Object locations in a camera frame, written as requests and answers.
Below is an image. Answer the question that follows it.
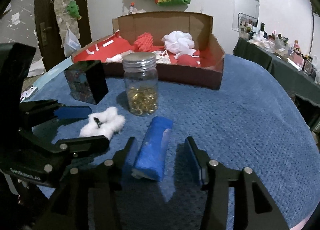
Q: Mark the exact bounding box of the white fluffy star scrunchie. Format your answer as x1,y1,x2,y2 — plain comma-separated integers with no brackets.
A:
79,106,126,140

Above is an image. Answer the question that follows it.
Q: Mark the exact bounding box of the blue cloth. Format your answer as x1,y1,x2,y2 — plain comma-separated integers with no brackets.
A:
132,116,173,182

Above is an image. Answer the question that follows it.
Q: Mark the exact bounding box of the red foam fruit net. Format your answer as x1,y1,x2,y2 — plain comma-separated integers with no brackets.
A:
133,32,153,52

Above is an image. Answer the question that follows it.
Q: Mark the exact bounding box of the white mesh bath pouf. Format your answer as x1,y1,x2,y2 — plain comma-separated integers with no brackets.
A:
162,31,195,54

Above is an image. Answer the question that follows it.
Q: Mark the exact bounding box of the red soft pouch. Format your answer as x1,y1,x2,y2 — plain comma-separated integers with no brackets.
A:
177,54,201,67

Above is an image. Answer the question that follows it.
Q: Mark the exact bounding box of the dark printed square box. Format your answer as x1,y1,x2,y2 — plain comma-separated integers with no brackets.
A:
63,60,108,105

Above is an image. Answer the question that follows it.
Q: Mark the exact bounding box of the clear plastic bag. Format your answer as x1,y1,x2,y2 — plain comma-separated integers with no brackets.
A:
64,29,81,58

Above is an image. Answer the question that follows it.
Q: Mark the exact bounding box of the dark wooden door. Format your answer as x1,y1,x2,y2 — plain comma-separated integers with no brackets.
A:
34,0,92,71

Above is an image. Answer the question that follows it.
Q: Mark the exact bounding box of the blue textured blanket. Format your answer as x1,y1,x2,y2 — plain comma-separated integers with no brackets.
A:
117,55,319,229

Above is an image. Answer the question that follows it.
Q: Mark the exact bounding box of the glass jar with metal lid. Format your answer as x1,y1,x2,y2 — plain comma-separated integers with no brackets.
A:
123,52,158,116

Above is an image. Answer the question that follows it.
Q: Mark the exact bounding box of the green plush toy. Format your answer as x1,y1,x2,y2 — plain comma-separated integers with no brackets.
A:
67,0,81,20

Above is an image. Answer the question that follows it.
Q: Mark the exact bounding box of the white knitted item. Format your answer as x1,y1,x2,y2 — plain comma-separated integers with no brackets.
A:
152,50,171,64

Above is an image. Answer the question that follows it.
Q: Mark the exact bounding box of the dark cloth side table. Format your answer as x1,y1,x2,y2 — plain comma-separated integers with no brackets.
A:
233,37,320,106

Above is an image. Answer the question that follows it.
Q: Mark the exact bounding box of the red-lined cardboard box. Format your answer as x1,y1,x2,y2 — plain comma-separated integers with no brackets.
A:
72,11,225,90

